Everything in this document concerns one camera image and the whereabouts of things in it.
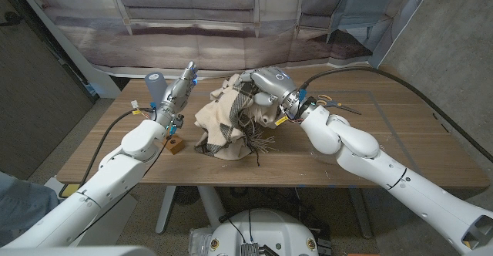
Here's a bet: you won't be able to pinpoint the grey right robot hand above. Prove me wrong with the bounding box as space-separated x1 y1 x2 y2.
239 66 309 116

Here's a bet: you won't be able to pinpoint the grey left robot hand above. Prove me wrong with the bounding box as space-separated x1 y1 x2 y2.
156 61 199 130

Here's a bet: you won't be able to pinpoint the cream plaid fringed scarf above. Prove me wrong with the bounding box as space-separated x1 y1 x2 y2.
193 73 284 167

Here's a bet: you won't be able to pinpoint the grey cylindrical cup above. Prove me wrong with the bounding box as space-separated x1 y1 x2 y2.
144 72 169 109

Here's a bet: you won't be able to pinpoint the small wooden block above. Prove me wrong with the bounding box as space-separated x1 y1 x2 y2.
161 133 186 156

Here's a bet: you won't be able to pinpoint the clear plastic clamshell container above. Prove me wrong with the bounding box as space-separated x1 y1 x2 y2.
310 143 390 167

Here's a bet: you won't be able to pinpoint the printed sofa room backdrop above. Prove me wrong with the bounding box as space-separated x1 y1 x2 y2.
22 0 440 80

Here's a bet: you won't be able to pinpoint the white table leg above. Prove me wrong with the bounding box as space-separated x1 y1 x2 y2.
155 186 177 236
196 185 228 230

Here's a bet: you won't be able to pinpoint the yellow floor object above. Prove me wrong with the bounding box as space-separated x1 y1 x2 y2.
59 184 80 198

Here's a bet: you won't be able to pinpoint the clear plastic packaging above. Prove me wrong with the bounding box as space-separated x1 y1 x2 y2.
188 227 213 255

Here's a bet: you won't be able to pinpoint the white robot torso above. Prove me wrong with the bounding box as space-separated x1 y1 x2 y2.
207 208 320 256

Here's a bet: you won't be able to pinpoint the grey table leg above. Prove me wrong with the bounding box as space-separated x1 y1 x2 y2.
348 188 374 240

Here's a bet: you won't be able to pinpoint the person in blue jeans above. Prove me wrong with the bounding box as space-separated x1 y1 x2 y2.
0 170 61 245

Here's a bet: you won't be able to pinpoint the yellow-handled scissors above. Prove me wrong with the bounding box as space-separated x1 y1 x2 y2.
316 94 363 116

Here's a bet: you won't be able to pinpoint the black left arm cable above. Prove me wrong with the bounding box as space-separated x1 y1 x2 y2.
79 107 157 187

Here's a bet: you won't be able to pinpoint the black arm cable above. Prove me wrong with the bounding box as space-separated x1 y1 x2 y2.
79 107 157 187
300 66 493 163

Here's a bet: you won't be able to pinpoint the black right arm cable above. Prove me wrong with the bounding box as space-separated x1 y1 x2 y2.
300 66 493 163

